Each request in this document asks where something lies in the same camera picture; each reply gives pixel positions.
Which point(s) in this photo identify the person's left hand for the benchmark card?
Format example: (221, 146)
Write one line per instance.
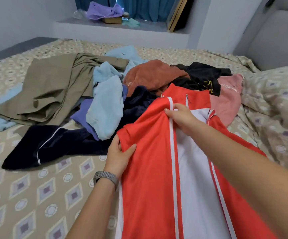
(118, 159)

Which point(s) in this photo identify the purple-blue garment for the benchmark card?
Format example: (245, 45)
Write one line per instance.
(80, 117)

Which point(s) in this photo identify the rust brown garment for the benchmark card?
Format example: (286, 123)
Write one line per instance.
(151, 74)

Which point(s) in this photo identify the purple cloth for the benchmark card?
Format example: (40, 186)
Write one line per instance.
(103, 10)

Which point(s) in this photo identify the black garment yellow print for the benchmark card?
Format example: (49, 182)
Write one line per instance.
(203, 74)

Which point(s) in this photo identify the clear plastic bag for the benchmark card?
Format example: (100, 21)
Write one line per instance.
(79, 15)

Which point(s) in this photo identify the pink shirt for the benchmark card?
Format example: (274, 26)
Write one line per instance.
(228, 99)

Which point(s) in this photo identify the leaning wooden picture frames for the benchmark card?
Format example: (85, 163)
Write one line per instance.
(178, 15)

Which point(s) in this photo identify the olive green trousers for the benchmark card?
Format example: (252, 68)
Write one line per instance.
(49, 87)

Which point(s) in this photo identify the grey band wristwatch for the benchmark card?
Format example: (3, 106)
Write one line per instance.
(105, 177)

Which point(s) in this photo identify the teal small item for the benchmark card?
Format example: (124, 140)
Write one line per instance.
(131, 22)

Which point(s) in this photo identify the red and white jacket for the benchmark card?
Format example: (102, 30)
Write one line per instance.
(149, 196)

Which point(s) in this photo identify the bed with patterned beige sheet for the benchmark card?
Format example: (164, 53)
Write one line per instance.
(19, 191)

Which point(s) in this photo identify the person's right forearm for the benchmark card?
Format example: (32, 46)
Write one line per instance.
(253, 176)

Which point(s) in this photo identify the light blue fleece garment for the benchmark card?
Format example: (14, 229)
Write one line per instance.
(105, 107)

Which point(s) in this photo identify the navy velvet garment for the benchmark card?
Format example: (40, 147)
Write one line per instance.
(59, 146)

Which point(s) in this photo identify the grey upholstered headboard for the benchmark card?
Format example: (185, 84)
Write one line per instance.
(278, 37)

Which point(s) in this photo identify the small wooden box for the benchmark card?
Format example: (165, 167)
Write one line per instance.
(112, 20)

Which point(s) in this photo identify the person's right hand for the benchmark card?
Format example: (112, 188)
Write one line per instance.
(182, 118)

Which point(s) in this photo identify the blue curtain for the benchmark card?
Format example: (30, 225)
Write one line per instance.
(144, 7)

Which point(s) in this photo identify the patterned beige pillow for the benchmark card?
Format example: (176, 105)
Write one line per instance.
(278, 117)

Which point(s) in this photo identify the person's left forearm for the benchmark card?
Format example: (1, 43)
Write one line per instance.
(91, 214)

